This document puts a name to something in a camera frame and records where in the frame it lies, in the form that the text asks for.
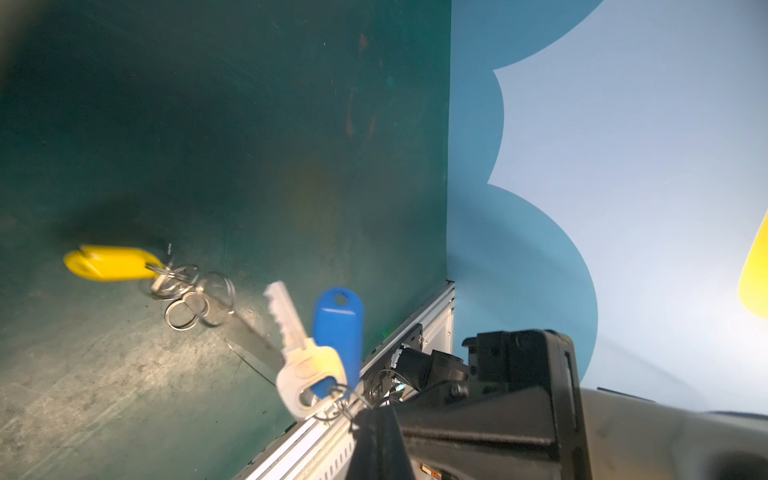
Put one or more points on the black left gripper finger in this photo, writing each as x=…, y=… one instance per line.
x=380, y=452

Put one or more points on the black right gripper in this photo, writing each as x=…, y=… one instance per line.
x=527, y=420

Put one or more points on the blue key tag with key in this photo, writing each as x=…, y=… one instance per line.
x=323, y=367

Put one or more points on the grey ring-shaped metal plate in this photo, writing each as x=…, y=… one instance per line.
x=208, y=299

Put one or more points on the yellow key tag with ring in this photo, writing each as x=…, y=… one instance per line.
x=113, y=264

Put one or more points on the green table mat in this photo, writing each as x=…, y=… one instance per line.
x=301, y=141

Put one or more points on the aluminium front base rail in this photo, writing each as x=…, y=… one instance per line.
x=322, y=449

